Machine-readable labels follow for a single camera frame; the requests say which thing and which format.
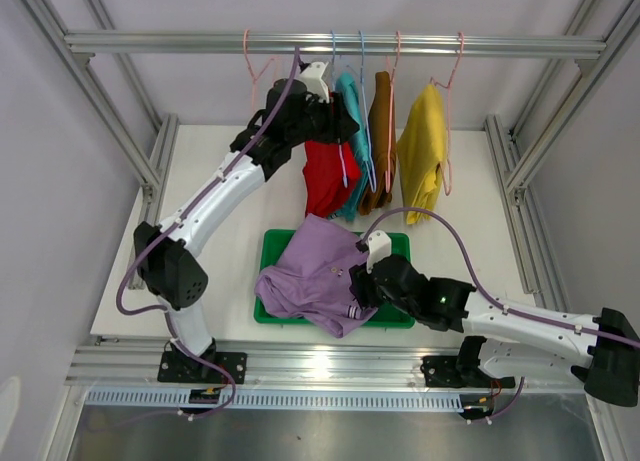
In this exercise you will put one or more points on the aluminium right frame posts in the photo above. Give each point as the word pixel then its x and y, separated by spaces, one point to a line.
pixel 568 170

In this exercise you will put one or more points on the red trousers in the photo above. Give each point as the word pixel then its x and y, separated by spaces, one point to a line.
pixel 323 178

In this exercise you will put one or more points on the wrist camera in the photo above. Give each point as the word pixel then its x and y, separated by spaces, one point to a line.
pixel 312 75
pixel 377 245

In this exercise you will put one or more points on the brown trousers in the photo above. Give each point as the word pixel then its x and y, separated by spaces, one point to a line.
pixel 378 121

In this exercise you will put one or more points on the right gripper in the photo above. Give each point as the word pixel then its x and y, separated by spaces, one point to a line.
pixel 361 283

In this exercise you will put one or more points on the aluminium hanging rail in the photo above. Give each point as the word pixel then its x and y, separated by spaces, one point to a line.
pixel 256 42

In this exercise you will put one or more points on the pink hanger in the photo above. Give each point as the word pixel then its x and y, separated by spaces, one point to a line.
pixel 446 166
pixel 391 68
pixel 256 74

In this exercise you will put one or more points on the blue hanger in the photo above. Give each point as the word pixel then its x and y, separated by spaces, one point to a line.
pixel 372 172
pixel 332 81

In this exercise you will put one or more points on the white slotted cable duct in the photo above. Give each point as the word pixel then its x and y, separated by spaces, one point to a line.
pixel 275 399

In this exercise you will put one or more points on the aluminium front frame rail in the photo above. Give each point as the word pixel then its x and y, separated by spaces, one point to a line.
pixel 270 365

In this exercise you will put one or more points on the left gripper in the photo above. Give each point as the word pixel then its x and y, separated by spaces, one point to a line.
pixel 338 126

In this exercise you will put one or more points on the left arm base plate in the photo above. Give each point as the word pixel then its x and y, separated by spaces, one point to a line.
pixel 177 368

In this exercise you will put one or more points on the teal trousers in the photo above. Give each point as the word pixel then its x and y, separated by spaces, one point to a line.
pixel 358 143

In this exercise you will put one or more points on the purple trousers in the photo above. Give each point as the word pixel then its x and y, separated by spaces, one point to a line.
pixel 311 279

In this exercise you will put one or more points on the yellow trousers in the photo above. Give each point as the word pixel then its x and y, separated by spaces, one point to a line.
pixel 422 151

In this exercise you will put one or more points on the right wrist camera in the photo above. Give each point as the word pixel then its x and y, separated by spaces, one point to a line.
pixel 377 245

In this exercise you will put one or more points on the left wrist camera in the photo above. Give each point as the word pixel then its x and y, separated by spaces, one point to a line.
pixel 312 75

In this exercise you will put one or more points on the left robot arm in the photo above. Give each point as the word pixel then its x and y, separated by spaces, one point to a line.
pixel 167 253

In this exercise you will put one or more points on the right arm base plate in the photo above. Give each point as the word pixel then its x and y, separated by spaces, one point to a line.
pixel 444 371

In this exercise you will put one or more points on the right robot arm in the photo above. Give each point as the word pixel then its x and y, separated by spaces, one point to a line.
pixel 505 339

